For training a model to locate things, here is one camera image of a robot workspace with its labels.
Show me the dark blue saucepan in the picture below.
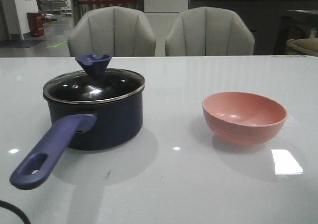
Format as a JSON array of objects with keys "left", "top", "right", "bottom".
[{"left": 9, "top": 69, "right": 146, "bottom": 191}]

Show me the red trash bin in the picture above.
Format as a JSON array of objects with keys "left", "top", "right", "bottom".
[{"left": 27, "top": 12, "right": 45, "bottom": 37}]

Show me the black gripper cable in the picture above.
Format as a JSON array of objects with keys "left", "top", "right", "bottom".
[{"left": 0, "top": 200, "right": 32, "bottom": 224}]

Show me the beige sofa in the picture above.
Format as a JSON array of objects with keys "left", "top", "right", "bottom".
[{"left": 286, "top": 38, "right": 318, "bottom": 57}]

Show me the white cabinet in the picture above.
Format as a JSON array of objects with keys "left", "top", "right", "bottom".
[{"left": 144, "top": 0, "right": 188, "bottom": 57}]

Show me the grey upholstered chair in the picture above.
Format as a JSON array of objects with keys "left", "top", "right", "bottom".
[
  {"left": 165, "top": 6, "right": 255, "bottom": 57},
  {"left": 68, "top": 6, "right": 156, "bottom": 57}
]

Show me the red barrier belt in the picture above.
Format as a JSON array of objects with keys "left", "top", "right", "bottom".
[{"left": 77, "top": 0, "right": 138, "bottom": 5}]

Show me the pink plastic bowl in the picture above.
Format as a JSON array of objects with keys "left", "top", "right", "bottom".
[{"left": 202, "top": 91, "right": 288, "bottom": 146}]

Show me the right grey upholstered chair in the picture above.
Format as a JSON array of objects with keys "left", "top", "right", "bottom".
[{"left": 165, "top": 6, "right": 255, "bottom": 57}]

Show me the left grey upholstered chair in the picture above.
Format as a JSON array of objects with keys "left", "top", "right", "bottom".
[{"left": 68, "top": 6, "right": 156, "bottom": 57}]

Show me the dark counter with white top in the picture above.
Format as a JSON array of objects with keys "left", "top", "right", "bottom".
[{"left": 188, "top": 0, "right": 318, "bottom": 55}]

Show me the dark side table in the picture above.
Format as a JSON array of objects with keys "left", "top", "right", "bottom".
[{"left": 273, "top": 10, "right": 318, "bottom": 55}]

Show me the glass lid with blue knob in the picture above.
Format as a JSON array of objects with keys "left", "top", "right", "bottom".
[{"left": 43, "top": 53, "right": 145, "bottom": 105}]

